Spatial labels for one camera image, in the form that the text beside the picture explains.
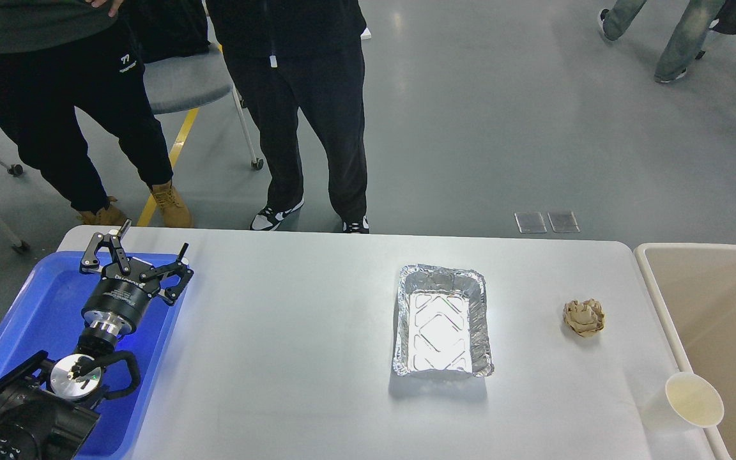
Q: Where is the person in black trousers middle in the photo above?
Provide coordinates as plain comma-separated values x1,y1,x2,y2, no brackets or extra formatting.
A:
206,1,370,234

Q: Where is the person in black trousers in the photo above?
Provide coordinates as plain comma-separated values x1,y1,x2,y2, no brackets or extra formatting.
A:
206,1,370,234
0,1,194,228

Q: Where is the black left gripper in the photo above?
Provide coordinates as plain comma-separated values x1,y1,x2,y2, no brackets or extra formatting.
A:
80,219,196,334

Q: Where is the white paper cup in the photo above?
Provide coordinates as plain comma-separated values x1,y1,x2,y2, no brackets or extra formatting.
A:
640,372,725,433

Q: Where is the grey office chair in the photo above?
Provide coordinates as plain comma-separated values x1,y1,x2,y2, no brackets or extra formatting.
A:
145,36,264,170

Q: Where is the floor socket plate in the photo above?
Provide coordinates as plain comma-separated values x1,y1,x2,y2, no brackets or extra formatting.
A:
514,211,548,234
548,210,581,233

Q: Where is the person in green jeans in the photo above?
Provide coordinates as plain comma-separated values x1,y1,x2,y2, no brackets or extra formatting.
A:
597,1,725,84

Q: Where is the black bag on chair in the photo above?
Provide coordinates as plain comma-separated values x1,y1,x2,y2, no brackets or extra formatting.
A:
121,1,210,63

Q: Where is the crumpled brown paper ball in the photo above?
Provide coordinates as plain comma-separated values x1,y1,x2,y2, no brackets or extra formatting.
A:
563,299,605,337

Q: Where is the beige plastic bin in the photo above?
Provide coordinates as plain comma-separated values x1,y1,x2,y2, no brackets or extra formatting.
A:
634,243,736,459

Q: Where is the person in black trousers left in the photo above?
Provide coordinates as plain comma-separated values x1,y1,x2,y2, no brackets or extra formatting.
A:
0,1,194,228

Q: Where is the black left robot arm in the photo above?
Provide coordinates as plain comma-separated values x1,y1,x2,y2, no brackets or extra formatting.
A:
0,222,194,459

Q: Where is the floor socket plate right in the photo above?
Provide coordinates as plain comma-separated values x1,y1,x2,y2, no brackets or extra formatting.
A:
548,210,581,233

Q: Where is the aluminium foil tray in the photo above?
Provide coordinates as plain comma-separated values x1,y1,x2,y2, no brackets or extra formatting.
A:
392,264,494,380

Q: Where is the blue plastic tray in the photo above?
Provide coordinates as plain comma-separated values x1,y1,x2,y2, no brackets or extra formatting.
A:
0,251,182,459

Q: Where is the floor socket plate left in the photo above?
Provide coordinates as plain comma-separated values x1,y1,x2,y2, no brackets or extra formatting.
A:
514,211,548,234

